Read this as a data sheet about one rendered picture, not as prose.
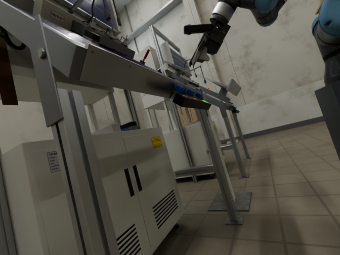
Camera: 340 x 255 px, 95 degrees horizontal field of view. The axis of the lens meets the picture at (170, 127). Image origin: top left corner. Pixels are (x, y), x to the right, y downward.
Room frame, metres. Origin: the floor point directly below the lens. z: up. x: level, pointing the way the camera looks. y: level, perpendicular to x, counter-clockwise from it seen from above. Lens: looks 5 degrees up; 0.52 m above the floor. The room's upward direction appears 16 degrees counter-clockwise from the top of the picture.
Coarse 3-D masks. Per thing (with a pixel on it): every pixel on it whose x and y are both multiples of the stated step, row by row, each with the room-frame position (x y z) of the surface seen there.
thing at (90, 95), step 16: (16, 64) 0.69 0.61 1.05; (32, 64) 0.75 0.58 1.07; (16, 80) 0.72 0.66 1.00; (32, 80) 0.76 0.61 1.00; (64, 80) 0.87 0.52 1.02; (0, 96) 0.82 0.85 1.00; (32, 96) 0.91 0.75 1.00; (96, 96) 1.17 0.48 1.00; (112, 96) 1.16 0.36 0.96; (112, 112) 1.16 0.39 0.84; (96, 128) 1.29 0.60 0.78
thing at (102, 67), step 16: (96, 48) 0.28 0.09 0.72; (96, 64) 0.30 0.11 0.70; (112, 64) 0.33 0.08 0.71; (128, 64) 0.36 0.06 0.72; (80, 80) 0.30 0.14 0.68; (96, 80) 0.32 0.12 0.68; (112, 80) 0.35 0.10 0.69; (128, 80) 0.39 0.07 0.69; (144, 80) 0.44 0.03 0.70; (160, 80) 0.50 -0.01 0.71; (160, 96) 0.55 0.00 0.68
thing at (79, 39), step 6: (24, 12) 0.40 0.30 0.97; (42, 18) 0.52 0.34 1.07; (48, 24) 0.38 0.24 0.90; (54, 24) 0.51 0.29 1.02; (60, 30) 0.38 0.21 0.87; (66, 30) 0.51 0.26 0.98; (66, 36) 0.32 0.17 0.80; (72, 36) 0.38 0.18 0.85; (78, 36) 0.51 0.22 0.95; (78, 42) 0.31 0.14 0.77; (84, 42) 0.39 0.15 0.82; (90, 42) 0.49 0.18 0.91; (102, 48) 0.52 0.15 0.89
